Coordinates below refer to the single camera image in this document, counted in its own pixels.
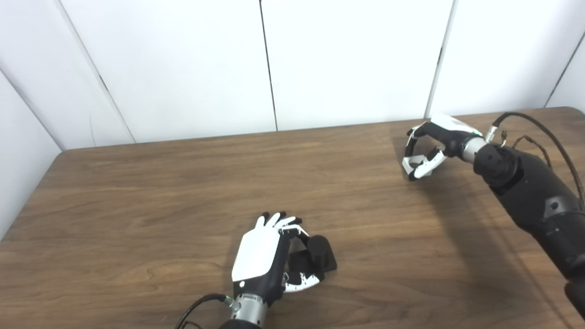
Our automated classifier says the black peg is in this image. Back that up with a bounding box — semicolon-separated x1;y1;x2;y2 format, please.
287;235;338;281

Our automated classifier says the white square piece with hole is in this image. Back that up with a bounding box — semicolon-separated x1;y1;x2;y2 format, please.
402;154;428;177

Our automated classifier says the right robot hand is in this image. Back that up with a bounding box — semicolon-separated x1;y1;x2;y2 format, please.
404;114;487;181

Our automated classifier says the thin right wrist wire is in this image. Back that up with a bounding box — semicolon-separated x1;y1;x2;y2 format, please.
500;132;554;169

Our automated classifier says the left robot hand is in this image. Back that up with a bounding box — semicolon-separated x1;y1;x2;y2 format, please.
231;211;320;326

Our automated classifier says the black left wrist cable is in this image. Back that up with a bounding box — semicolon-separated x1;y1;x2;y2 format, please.
175;293;238;329

